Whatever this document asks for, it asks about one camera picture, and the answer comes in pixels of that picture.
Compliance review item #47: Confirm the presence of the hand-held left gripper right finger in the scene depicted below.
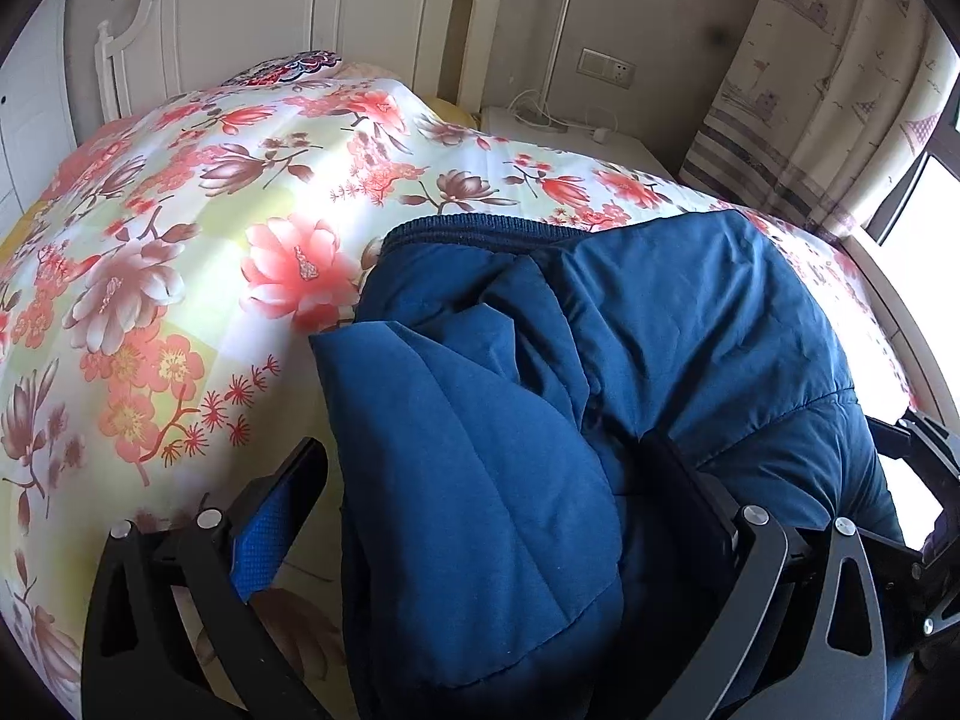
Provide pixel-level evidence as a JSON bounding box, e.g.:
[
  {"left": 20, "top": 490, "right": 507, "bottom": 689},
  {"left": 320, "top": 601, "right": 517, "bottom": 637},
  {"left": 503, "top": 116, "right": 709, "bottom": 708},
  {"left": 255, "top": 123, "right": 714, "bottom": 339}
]
[{"left": 645, "top": 431, "right": 891, "bottom": 720}]

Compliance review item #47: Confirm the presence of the beige pillow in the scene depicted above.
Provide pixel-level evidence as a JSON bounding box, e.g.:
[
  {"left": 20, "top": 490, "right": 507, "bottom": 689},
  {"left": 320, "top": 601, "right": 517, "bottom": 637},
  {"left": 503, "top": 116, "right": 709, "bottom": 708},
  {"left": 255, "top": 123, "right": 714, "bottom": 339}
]
[{"left": 334, "top": 60, "right": 400, "bottom": 82}]

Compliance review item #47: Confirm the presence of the yellow pillow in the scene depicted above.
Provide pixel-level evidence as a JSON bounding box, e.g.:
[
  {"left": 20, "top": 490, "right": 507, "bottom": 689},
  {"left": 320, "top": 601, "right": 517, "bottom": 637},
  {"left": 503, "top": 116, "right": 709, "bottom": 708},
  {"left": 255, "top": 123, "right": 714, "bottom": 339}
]
[{"left": 424, "top": 96, "right": 482, "bottom": 131}]

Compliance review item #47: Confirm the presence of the wall socket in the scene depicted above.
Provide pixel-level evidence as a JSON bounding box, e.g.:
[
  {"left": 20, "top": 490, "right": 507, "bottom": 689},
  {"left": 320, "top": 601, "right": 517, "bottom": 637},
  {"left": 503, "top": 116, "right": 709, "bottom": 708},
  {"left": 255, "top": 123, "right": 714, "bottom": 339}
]
[{"left": 579, "top": 47, "right": 637, "bottom": 88}]

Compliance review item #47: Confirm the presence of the white wardrobe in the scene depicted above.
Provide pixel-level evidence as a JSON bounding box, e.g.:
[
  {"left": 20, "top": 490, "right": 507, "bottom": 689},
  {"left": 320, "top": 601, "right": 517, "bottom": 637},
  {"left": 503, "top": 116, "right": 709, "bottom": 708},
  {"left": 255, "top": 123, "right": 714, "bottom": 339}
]
[{"left": 0, "top": 0, "right": 80, "bottom": 220}]

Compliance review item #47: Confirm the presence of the blue padded jacket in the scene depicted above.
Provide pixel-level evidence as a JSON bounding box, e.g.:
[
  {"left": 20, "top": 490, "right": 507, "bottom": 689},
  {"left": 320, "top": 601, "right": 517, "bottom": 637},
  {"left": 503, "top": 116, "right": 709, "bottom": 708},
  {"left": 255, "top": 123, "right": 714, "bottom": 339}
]
[{"left": 309, "top": 208, "right": 912, "bottom": 720}]

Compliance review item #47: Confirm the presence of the white cable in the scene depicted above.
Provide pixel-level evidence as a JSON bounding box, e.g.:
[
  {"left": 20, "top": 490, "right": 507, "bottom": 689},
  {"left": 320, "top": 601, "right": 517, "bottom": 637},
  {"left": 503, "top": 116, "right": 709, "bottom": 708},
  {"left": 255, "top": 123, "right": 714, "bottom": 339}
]
[{"left": 506, "top": 88, "right": 614, "bottom": 145}]

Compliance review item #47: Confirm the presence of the window sill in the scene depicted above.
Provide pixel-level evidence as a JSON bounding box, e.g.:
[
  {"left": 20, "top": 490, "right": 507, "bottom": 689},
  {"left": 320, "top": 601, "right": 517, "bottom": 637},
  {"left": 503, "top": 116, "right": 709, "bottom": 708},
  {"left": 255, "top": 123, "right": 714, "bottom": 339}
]
[{"left": 844, "top": 232, "right": 960, "bottom": 422}]

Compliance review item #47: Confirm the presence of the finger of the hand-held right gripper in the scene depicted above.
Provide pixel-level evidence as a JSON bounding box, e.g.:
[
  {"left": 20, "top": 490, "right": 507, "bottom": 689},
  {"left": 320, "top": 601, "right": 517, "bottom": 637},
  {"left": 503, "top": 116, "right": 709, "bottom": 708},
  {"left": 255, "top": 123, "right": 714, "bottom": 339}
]
[
  {"left": 868, "top": 409, "right": 960, "bottom": 482},
  {"left": 861, "top": 521, "right": 960, "bottom": 661}
]

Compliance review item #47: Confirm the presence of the dark patterned pillow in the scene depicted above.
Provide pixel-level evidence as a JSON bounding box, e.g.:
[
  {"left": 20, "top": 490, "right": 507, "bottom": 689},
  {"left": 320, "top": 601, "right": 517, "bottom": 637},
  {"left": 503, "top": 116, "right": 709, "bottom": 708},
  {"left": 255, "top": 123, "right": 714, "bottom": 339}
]
[{"left": 225, "top": 49, "right": 346, "bottom": 88}]

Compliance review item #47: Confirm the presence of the window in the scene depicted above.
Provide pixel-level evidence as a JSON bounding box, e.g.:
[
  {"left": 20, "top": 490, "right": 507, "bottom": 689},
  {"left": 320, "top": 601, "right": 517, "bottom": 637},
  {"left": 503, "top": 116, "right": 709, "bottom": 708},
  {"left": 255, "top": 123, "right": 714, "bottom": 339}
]
[{"left": 874, "top": 142, "right": 960, "bottom": 257}]

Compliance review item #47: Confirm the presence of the floral quilt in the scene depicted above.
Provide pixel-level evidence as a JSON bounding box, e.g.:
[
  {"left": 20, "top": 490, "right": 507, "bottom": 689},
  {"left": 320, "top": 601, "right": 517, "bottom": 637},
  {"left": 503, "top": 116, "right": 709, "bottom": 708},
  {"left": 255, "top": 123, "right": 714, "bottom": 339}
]
[{"left": 0, "top": 71, "right": 925, "bottom": 720}]

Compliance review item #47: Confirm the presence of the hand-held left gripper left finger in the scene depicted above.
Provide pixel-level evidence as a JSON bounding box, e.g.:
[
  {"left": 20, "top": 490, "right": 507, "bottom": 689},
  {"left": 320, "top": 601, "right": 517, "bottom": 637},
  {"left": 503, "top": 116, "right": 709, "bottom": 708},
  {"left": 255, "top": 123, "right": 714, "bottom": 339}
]
[{"left": 79, "top": 435, "right": 347, "bottom": 720}]

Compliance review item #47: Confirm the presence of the white nightstand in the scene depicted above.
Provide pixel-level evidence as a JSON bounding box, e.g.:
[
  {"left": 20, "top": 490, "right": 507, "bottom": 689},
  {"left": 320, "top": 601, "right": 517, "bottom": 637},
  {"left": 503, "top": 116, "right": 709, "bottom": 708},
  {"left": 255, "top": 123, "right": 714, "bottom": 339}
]
[{"left": 480, "top": 105, "right": 677, "bottom": 182}]

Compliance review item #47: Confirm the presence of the white floor lamp pole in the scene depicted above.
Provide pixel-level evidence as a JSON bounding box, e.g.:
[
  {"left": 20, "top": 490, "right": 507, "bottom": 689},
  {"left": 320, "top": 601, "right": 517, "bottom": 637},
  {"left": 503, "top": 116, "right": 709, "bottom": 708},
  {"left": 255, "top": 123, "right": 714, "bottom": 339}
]
[{"left": 517, "top": 0, "right": 578, "bottom": 128}]

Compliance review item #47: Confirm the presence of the printed striped curtain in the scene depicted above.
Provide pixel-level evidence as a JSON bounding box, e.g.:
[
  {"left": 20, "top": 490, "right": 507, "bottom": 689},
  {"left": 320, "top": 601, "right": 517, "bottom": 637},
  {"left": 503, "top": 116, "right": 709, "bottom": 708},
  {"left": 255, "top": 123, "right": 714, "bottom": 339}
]
[{"left": 679, "top": 0, "right": 960, "bottom": 242}]

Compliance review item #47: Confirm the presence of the white bed headboard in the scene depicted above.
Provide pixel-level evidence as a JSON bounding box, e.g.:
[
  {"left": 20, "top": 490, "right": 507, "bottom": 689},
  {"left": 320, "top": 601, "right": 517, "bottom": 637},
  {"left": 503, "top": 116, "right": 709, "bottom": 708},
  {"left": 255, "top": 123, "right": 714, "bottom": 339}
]
[{"left": 94, "top": 0, "right": 512, "bottom": 121}]

